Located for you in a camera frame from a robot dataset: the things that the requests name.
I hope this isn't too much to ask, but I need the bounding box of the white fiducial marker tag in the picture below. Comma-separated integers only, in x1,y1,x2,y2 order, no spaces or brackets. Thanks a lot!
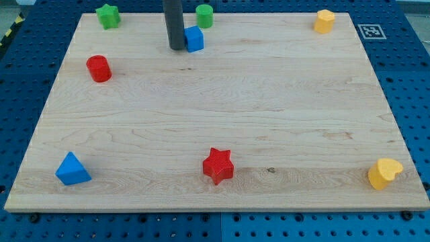
357,24,386,40

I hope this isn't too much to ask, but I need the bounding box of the light wooden board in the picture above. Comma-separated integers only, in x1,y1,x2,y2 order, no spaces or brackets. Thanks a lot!
5,13,429,213

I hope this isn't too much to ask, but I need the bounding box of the blue triangle block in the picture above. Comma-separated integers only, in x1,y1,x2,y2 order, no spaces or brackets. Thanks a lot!
55,152,92,186

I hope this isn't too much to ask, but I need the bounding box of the green star block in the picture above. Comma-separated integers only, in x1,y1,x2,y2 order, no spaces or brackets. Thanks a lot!
95,3,121,30

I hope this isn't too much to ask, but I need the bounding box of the yellow hexagon block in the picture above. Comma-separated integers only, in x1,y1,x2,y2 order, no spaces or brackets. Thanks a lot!
313,9,335,34

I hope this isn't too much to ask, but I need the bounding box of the blue cube block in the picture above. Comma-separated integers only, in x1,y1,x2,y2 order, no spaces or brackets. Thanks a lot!
185,26,204,52

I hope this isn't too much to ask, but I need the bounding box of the red cylinder block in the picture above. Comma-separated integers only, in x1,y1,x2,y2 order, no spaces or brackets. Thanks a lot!
86,55,112,83

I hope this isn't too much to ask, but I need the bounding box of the red star block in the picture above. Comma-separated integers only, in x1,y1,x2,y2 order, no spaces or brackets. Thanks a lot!
202,147,234,186

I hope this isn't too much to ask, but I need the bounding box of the yellow heart block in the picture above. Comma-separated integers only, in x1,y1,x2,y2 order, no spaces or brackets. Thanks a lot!
368,158,404,190

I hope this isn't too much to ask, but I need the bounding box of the grey cylindrical robot arm rod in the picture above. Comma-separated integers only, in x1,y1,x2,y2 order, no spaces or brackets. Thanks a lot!
162,0,185,50

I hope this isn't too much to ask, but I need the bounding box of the green cylinder block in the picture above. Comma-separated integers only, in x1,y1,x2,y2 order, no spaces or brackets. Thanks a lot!
196,4,214,28

